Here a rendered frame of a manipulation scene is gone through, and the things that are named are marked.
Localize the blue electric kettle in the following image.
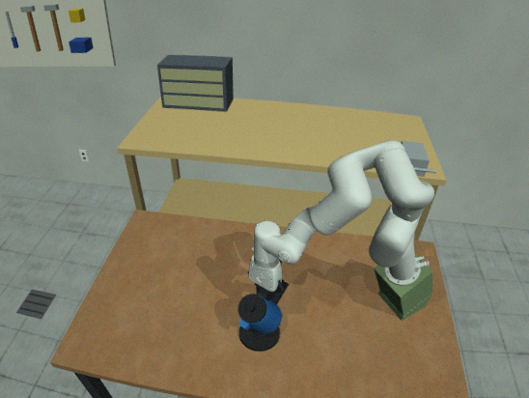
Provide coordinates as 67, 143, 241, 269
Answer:
237, 279, 289, 334

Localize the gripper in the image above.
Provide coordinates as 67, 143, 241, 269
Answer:
248, 255, 285, 300

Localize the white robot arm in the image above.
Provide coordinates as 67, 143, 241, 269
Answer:
251, 140, 434, 286

